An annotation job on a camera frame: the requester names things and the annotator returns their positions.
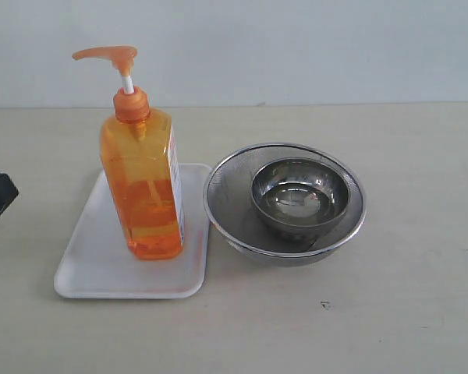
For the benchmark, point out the orange pump soap bottle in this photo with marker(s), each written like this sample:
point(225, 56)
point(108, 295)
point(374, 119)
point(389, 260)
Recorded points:
point(139, 158)

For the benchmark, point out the small stainless steel bowl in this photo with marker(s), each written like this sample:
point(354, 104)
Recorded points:
point(299, 196)

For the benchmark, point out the white rectangular plastic tray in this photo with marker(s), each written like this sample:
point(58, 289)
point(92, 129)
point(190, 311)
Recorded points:
point(97, 263)

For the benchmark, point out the large steel mesh basin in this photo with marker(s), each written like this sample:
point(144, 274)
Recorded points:
point(228, 205)

